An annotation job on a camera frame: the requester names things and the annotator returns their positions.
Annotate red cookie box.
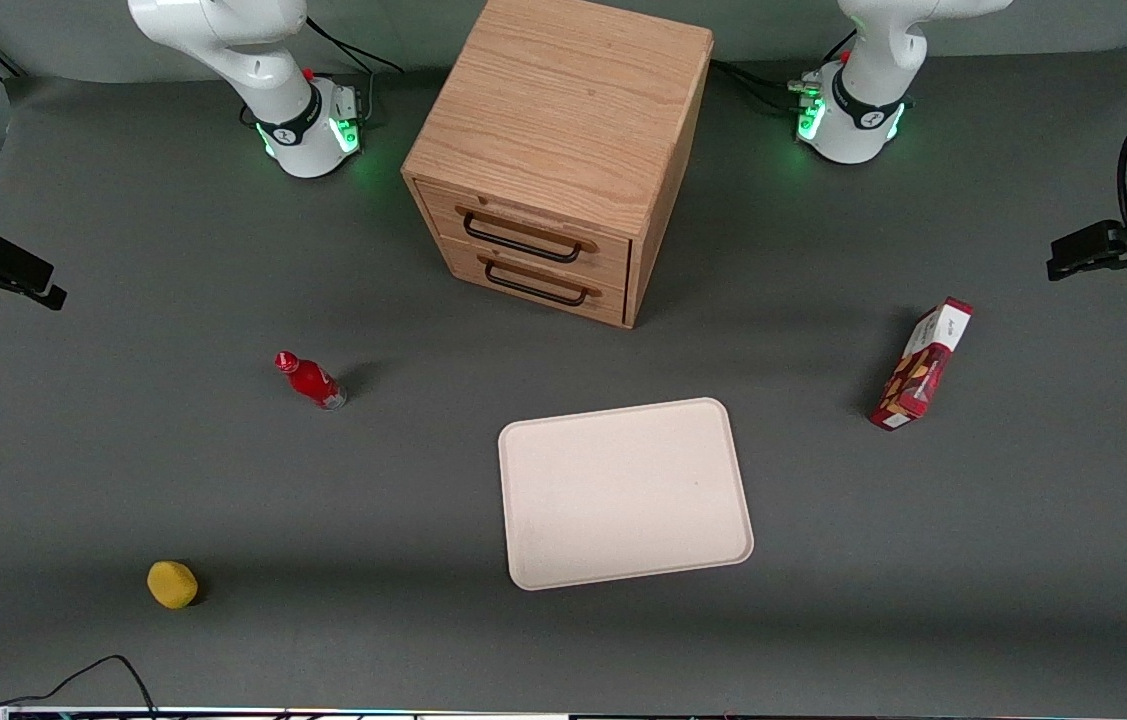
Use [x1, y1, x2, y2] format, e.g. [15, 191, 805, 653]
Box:
[869, 297, 975, 432]

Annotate beige rectangular tray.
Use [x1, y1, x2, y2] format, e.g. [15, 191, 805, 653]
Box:
[498, 398, 755, 592]

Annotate dark grey table mat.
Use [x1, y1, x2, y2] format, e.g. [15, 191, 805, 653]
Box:
[0, 36, 1127, 714]

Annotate red soda bottle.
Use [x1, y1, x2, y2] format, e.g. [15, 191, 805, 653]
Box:
[274, 351, 348, 412]

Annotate yellow sponge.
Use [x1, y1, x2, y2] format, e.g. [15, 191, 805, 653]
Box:
[147, 560, 200, 610]

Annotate wooden drawer with notched front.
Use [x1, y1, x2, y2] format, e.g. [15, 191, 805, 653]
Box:
[416, 181, 633, 292]

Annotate wooden drawer with plain front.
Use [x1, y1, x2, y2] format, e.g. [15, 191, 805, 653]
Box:
[437, 238, 629, 327]

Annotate wooden two-drawer cabinet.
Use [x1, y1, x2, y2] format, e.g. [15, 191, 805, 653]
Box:
[401, 0, 715, 330]

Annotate black left arm base cables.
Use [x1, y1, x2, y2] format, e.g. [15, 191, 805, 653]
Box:
[710, 30, 858, 113]

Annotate black arm base cables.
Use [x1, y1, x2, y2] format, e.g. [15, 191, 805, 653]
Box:
[710, 30, 858, 113]
[241, 14, 405, 129]

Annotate black right arm base cables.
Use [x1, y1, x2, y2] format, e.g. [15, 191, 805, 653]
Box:
[241, 14, 405, 129]

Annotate thin black cable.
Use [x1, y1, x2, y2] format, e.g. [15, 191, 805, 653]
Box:
[0, 655, 160, 720]

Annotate long black drawer handle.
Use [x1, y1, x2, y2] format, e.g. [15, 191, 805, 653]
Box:
[462, 212, 585, 265]

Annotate short black drawer handle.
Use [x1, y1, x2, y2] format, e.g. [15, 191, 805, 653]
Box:
[484, 259, 590, 308]

